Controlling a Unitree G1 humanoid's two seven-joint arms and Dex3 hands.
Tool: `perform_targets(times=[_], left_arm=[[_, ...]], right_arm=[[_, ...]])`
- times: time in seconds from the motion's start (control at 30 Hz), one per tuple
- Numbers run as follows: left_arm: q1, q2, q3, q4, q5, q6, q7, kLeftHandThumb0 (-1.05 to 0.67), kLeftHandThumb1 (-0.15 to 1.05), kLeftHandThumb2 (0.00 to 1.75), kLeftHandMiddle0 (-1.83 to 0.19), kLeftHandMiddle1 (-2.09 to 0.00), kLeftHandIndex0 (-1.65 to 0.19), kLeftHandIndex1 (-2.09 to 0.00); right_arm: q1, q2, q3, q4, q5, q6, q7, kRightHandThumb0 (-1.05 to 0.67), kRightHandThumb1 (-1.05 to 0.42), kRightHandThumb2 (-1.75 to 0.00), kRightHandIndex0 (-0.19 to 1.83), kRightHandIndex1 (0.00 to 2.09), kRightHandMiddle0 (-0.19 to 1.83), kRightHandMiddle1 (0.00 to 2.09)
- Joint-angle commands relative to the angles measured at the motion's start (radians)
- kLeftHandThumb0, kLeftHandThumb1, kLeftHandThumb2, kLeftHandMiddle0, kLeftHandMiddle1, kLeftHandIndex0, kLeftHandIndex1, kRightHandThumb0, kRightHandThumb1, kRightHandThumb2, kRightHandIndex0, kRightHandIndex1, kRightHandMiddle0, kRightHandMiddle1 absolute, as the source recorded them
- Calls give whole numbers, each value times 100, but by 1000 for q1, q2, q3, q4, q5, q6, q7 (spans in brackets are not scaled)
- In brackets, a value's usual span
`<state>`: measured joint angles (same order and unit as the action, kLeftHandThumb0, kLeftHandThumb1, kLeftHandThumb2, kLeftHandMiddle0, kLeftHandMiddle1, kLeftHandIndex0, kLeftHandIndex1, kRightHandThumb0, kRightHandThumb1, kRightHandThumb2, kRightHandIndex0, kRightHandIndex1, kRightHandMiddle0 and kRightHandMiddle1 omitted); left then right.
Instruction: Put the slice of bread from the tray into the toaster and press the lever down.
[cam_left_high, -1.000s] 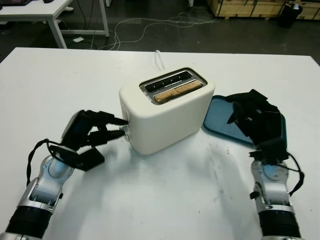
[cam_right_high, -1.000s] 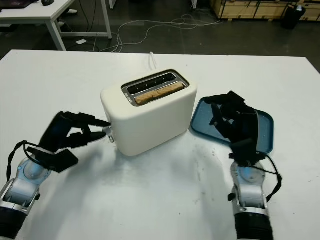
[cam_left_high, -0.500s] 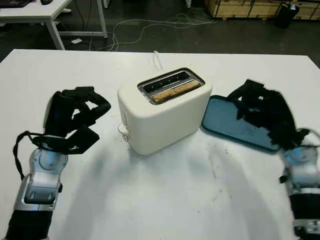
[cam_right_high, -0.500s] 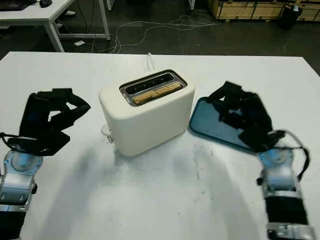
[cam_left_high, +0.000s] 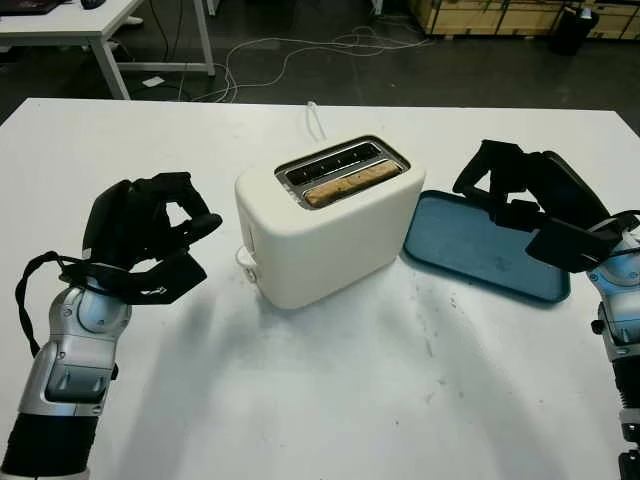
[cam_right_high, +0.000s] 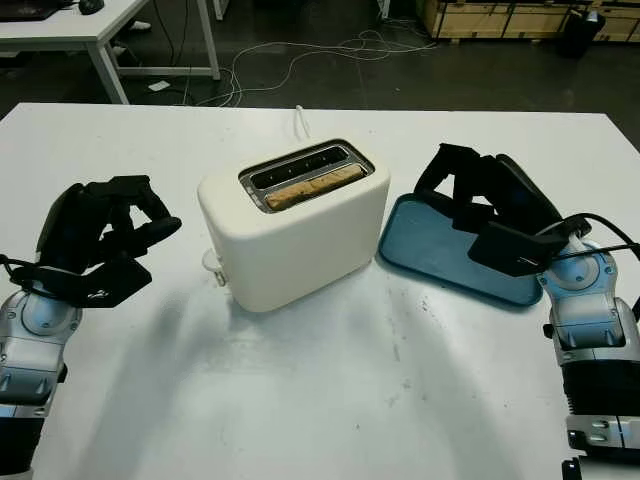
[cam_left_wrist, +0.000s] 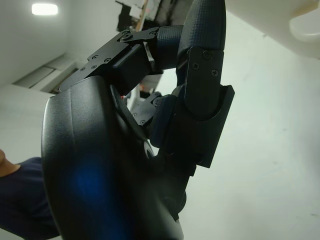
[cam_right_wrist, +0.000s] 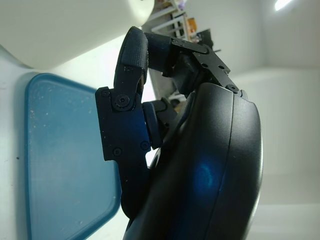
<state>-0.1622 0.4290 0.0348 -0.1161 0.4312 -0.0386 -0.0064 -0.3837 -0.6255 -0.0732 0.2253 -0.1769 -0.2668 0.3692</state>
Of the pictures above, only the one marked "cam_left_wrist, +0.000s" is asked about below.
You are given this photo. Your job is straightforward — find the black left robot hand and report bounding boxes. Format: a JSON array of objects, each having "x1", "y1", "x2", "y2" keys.
[{"x1": 41, "y1": 0, "x2": 236, "y2": 240}]

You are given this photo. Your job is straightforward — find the cream two-slot toaster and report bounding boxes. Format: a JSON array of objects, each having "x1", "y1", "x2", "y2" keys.
[{"x1": 223, "y1": 0, "x2": 320, "y2": 61}]

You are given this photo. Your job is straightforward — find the cream toaster lever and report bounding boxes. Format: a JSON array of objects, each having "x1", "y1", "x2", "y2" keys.
[{"x1": 288, "y1": 6, "x2": 320, "y2": 42}]

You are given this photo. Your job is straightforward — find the person in navy clothing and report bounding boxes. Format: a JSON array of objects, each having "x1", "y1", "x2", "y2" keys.
[{"x1": 0, "y1": 148, "x2": 62, "y2": 240}]

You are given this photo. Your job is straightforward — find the rectangular ceiling light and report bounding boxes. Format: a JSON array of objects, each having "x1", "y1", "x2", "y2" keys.
[{"x1": 31, "y1": 2, "x2": 60, "y2": 16}]

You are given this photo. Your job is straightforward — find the wall window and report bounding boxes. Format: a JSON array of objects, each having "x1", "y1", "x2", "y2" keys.
[{"x1": 11, "y1": 53, "x2": 79, "y2": 95}]

